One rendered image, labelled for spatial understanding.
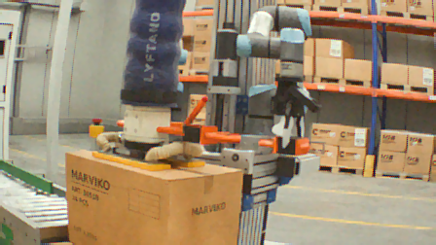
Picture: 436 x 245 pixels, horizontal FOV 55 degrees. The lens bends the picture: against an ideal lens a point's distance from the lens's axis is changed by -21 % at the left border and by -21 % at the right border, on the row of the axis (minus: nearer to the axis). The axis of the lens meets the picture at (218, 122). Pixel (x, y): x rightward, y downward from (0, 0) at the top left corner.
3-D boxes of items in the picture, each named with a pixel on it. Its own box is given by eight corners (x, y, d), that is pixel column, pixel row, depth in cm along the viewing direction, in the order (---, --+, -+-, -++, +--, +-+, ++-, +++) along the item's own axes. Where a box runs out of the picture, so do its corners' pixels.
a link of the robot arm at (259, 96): (248, 113, 233) (250, 83, 232) (277, 116, 231) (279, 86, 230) (245, 114, 221) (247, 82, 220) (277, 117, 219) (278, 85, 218)
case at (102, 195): (69, 240, 192) (64, 152, 190) (129, 231, 224) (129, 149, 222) (168, 287, 157) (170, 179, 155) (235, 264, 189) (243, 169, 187)
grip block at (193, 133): (180, 142, 172) (181, 123, 171) (199, 141, 180) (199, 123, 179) (199, 145, 167) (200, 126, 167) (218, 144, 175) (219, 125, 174)
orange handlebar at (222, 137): (97, 124, 201) (98, 117, 201) (146, 124, 226) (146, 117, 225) (304, 154, 147) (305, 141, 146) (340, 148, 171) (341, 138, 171)
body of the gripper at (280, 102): (281, 116, 160) (283, 77, 159) (305, 118, 154) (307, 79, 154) (269, 116, 153) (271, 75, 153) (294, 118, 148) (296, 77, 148)
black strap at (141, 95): (108, 99, 185) (109, 88, 185) (149, 100, 204) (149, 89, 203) (149, 102, 172) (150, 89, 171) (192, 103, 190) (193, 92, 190)
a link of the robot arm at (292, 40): (304, 32, 156) (305, 29, 148) (304, 65, 157) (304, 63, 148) (280, 30, 157) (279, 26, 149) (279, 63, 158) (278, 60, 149)
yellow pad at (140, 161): (90, 156, 187) (91, 143, 187) (108, 156, 195) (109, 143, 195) (151, 171, 167) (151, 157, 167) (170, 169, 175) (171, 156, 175)
